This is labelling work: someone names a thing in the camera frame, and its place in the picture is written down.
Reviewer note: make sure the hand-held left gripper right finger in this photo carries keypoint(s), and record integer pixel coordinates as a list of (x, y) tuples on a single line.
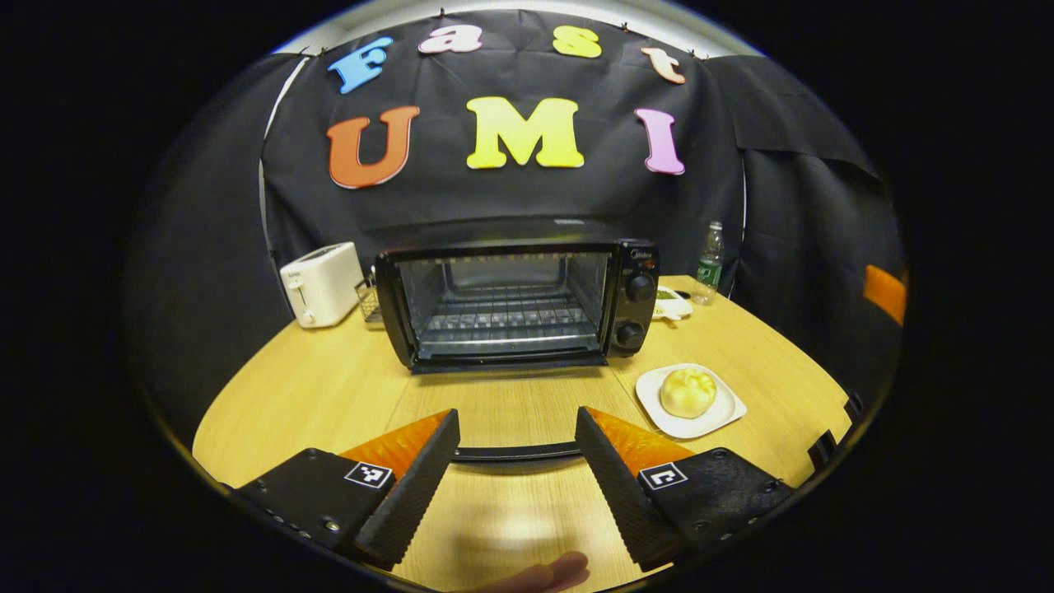
[(630, 494)]

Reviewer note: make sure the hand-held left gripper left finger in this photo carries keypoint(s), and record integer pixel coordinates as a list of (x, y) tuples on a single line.
[(412, 494)]

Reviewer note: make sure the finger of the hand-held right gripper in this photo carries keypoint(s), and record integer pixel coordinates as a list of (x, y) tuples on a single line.
[(885, 295), (823, 449)]

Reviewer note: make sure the clear green-label water bottle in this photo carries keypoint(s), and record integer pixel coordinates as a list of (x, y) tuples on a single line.
[(708, 268)]

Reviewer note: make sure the black backdrop cloth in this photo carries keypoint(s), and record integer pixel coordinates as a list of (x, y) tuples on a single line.
[(494, 198)]

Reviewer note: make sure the black electric oven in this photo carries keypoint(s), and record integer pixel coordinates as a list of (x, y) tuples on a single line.
[(634, 313)]

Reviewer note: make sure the white square plate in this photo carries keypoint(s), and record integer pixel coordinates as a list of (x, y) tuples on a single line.
[(687, 427)]

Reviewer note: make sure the metal oven rack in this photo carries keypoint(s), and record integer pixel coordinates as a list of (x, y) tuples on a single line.
[(506, 317)]

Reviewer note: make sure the white toaster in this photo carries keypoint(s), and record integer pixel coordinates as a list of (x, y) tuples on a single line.
[(325, 284)]

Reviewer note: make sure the white divided grain dish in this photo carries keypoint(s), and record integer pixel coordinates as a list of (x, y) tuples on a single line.
[(669, 306)]

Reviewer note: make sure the round bread bun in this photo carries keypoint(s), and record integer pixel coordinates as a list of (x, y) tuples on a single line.
[(687, 392)]

